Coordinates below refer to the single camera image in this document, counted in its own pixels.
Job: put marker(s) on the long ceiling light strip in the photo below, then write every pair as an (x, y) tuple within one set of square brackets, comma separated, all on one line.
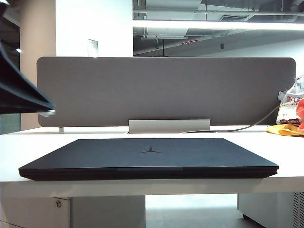
[(213, 25)]

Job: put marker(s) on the white drawer cabinet with lock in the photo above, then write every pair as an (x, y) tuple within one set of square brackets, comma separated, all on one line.
[(35, 213)]

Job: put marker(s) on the black laptop computer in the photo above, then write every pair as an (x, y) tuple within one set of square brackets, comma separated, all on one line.
[(152, 161)]

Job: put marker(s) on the yellow cloth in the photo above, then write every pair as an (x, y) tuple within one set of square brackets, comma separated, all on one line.
[(282, 130)]

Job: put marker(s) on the white printed plastic bag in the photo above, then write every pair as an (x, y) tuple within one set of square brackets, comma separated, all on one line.
[(288, 111)]

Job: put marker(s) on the red ceiling sign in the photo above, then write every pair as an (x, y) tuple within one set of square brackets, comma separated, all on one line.
[(190, 42)]

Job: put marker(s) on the dark ceiling security camera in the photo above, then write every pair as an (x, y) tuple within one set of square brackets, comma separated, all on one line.
[(222, 45)]

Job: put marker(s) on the silver ventilation duct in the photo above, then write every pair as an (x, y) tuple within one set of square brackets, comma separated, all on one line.
[(209, 31)]

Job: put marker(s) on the left gripper white-tipped finger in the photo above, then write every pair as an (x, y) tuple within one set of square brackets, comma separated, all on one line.
[(19, 95)]

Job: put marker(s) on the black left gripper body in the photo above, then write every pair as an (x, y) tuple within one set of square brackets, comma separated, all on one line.
[(2, 4)]

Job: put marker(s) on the grey fabric desk divider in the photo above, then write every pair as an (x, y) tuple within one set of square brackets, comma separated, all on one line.
[(166, 90)]

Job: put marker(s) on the small hanging ceiling sensor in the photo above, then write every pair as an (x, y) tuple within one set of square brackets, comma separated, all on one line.
[(157, 46)]

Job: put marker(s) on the grey hanging ceiling tray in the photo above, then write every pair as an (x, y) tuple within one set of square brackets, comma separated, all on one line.
[(166, 37)]

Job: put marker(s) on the ceiling air vent grille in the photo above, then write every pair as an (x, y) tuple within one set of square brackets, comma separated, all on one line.
[(234, 18)]

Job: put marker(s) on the round ceiling spot lamp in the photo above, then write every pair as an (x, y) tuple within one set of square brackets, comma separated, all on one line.
[(18, 50)]

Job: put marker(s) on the white divider bracket foot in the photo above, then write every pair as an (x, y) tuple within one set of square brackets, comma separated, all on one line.
[(61, 130)]

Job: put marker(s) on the white cabinet with vent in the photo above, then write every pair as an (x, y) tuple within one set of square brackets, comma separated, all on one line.
[(266, 206)]

